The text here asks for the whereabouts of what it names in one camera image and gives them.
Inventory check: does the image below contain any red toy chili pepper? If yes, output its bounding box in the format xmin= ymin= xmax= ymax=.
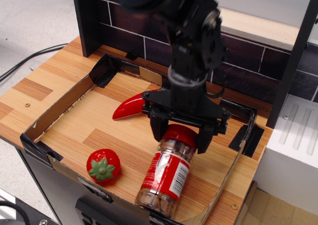
xmin=112 ymin=93 xmax=145 ymax=120

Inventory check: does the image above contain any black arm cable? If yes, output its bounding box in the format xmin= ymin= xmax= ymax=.
xmin=206 ymin=83 xmax=226 ymax=98

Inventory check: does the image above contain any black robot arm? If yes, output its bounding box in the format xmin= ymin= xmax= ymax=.
xmin=116 ymin=0 xmax=231 ymax=153

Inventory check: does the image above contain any red toy strawberry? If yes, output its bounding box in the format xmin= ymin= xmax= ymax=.
xmin=86 ymin=149 xmax=121 ymax=183

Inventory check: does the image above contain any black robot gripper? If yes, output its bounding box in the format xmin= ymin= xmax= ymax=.
xmin=142 ymin=84 xmax=231 ymax=153

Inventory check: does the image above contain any black shelf post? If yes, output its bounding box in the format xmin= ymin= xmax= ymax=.
xmin=74 ymin=0 xmax=102 ymax=57
xmin=266 ymin=0 xmax=318 ymax=129

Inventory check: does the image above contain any white cabinet with grooves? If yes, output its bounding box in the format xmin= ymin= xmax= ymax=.
xmin=255 ymin=95 xmax=318 ymax=213

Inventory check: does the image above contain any black cable on floor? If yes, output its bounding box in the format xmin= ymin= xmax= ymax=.
xmin=0 ymin=43 xmax=68 ymax=82

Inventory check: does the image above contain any light wooden shelf board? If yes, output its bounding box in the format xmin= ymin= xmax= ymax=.
xmin=76 ymin=0 xmax=300 ymax=52

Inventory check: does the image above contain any black left shelf post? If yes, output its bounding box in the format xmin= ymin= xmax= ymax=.
xmin=74 ymin=0 xmax=102 ymax=57

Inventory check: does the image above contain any cardboard fence with black tape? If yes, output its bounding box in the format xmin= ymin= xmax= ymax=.
xmin=20 ymin=55 xmax=265 ymax=225

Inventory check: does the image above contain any red-capped basil spice bottle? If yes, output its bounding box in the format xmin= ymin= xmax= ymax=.
xmin=135 ymin=124 xmax=197 ymax=218

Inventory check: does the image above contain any black right shelf post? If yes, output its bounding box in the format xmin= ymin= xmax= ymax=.
xmin=266 ymin=0 xmax=318 ymax=129

